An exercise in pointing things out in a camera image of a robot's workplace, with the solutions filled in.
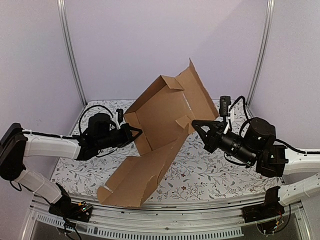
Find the black camera cable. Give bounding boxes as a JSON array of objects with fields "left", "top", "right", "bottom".
[
  {"left": 78, "top": 104, "right": 113, "bottom": 136},
  {"left": 229, "top": 95, "right": 251, "bottom": 121}
]

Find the left black camera cable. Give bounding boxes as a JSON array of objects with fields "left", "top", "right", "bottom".
[{"left": 78, "top": 104, "right": 113, "bottom": 136}]

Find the right aluminium frame post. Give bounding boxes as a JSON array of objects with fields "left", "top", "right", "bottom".
[{"left": 246, "top": 0, "right": 276, "bottom": 108}]

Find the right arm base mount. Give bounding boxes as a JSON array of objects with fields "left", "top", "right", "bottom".
[{"left": 241, "top": 186, "right": 285, "bottom": 223}]

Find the left aluminium frame post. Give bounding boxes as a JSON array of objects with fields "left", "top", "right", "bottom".
[{"left": 56, "top": 0, "right": 88, "bottom": 106}]

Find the front aluminium rail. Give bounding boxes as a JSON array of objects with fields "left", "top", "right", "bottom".
[{"left": 20, "top": 194, "right": 313, "bottom": 240}]

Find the brown cardboard box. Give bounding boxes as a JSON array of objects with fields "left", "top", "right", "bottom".
[{"left": 97, "top": 63, "right": 219, "bottom": 207}]

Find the floral patterned table mat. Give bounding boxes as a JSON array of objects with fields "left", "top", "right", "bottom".
[{"left": 49, "top": 99, "right": 283, "bottom": 202}]

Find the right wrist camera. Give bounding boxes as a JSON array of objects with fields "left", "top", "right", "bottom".
[{"left": 243, "top": 117, "right": 276, "bottom": 152}]

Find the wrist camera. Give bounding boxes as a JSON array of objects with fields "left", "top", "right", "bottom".
[
  {"left": 88, "top": 113, "right": 111, "bottom": 136},
  {"left": 243, "top": 117, "right": 276, "bottom": 152}
]

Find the right black camera cable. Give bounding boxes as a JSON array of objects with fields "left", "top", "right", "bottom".
[{"left": 229, "top": 95, "right": 251, "bottom": 121}]

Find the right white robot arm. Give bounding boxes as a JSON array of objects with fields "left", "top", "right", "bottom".
[{"left": 192, "top": 117, "right": 320, "bottom": 218}]

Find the aluminium frame post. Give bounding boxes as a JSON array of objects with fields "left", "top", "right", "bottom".
[
  {"left": 56, "top": 0, "right": 88, "bottom": 106},
  {"left": 246, "top": 0, "right": 276, "bottom": 108}
]

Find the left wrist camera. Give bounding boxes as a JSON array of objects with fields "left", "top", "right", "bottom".
[{"left": 88, "top": 113, "right": 111, "bottom": 136}]

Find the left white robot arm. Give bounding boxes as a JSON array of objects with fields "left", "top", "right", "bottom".
[{"left": 0, "top": 122, "right": 143, "bottom": 217}]

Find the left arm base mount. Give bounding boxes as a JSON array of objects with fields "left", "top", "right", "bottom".
[{"left": 48, "top": 183, "right": 93, "bottom": 223}]

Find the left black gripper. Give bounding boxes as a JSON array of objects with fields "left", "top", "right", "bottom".
[{"left": 96, "top": 123, "right": 143, "bottom": 151}]

